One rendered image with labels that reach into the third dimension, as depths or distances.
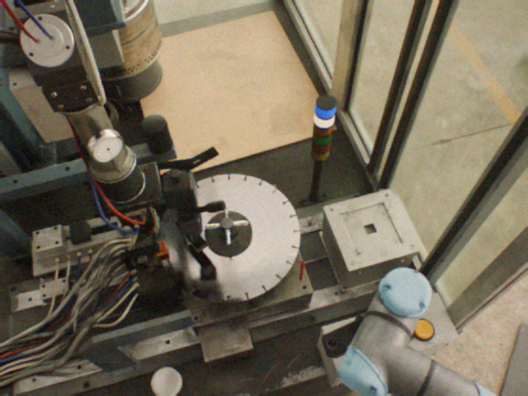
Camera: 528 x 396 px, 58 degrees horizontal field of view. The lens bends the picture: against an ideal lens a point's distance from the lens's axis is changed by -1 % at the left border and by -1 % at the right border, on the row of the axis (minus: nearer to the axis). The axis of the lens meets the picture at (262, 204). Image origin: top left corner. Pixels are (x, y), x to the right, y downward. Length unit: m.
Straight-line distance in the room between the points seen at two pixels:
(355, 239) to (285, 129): 0.50
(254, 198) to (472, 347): 1.27
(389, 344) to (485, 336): 1.45
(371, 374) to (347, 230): 0.53
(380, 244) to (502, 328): 1.11
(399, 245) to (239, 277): 0.39
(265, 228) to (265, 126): 0.50
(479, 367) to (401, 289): 1.41
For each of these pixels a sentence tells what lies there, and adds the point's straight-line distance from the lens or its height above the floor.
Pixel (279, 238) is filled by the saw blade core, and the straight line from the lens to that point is 1.12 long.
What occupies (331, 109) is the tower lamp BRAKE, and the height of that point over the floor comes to 1.16.
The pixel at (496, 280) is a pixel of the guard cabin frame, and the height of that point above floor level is 1.11.
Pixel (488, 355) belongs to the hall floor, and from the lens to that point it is 2.17.
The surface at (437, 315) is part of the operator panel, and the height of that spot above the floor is 0.90.
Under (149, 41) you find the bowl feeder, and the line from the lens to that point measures 1.53.
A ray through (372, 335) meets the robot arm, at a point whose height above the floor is 1.24.
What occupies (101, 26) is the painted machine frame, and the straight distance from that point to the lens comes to 1.03.
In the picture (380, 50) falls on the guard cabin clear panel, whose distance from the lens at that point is 1.25.
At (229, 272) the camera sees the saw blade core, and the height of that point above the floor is 0.95.
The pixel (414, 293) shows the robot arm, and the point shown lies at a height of 1.27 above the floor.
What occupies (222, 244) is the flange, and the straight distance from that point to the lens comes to 1.10.
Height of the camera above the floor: 1.96
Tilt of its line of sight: 60 degrees down
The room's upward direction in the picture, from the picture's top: 3 degrees counter-clockwise
